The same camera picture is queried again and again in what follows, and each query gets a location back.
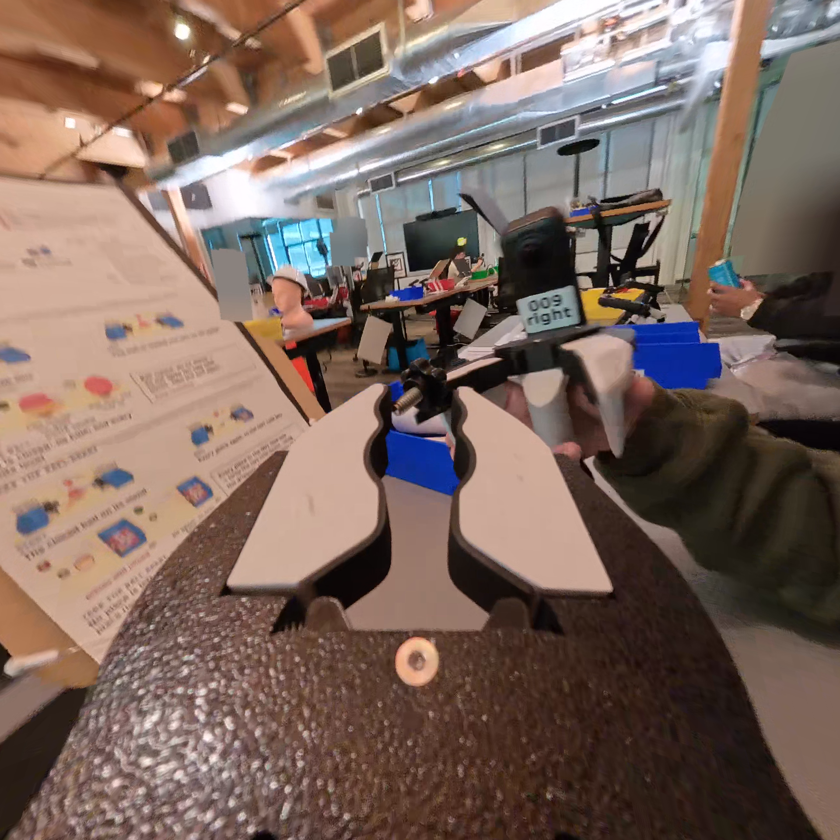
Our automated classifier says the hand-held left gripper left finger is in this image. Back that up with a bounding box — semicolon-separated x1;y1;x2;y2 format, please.
225;384;393;609

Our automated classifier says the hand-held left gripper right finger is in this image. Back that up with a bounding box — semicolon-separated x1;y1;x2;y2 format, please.
448;386;616;616

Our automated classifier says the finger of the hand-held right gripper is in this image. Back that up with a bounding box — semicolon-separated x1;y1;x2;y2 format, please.
448;351;529;401

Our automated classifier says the black star knob with screw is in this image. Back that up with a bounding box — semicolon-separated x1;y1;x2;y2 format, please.
392;358;455;424

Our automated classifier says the person's right forearm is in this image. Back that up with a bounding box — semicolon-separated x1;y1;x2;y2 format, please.
592;387;840;627

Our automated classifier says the another person's forearm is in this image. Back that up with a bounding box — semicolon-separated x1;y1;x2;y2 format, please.
745;270;840;342

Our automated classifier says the person's right hand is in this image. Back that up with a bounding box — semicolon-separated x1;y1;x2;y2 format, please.
504;375;658;463

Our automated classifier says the black tool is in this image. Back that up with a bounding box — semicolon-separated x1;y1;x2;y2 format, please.
597;282;665;322

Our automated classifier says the raised wooden desk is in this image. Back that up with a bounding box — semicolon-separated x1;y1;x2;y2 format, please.
566;199;672;290

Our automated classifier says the long wooden desk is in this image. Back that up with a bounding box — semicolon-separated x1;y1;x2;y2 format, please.
360;276;501;378

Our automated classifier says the blue plastic bin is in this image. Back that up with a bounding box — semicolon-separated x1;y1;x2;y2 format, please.
386;427;462;497
633;341;723;395
620;320;702;345

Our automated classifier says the black office chair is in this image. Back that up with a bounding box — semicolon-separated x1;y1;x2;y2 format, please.
357;266;395;316

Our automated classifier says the small desk with black legs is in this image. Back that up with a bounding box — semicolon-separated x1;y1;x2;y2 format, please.
279;317;353;414

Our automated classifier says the mannequin head with white cap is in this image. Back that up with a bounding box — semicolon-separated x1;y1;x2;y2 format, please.
268;264;316;330

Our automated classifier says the clear plastic bag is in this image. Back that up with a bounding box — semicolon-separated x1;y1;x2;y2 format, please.
718;335;788;388

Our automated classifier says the large vent grille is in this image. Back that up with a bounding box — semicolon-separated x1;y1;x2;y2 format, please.
325;23;391;99

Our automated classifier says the printed instruction sheet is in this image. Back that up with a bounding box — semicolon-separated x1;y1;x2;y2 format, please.
0;176;309;664

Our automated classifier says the black wall screen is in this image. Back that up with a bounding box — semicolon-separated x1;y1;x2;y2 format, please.
402;210;481;273

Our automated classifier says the spiral metal duct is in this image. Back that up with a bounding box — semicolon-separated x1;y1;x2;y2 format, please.
150;0;546;181
282;85;697;201

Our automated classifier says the wooden post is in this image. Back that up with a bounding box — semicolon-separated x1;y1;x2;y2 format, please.
684;0;770;332

